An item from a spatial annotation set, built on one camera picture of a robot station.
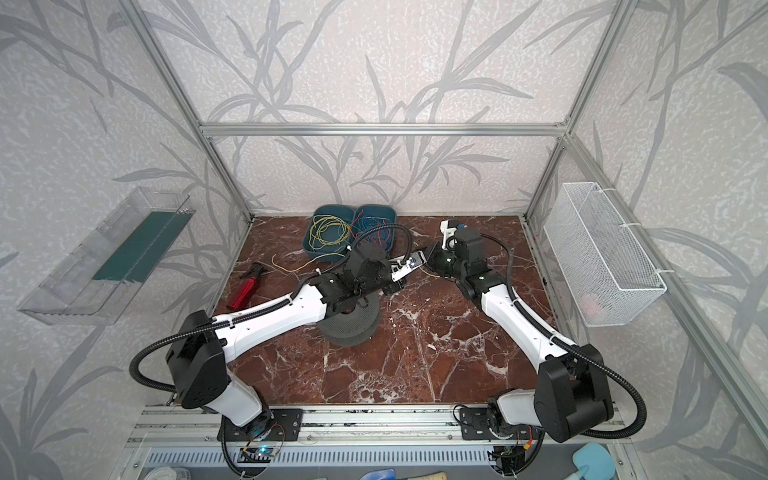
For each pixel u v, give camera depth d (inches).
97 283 25.1
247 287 37.9
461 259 25.3
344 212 46.4
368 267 23.2
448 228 29.6
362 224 44.9
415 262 25.5
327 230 45.5
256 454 28.2
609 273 24.0
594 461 27.1
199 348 16.6
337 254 34.2
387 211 45.9
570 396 16.0
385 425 29.6
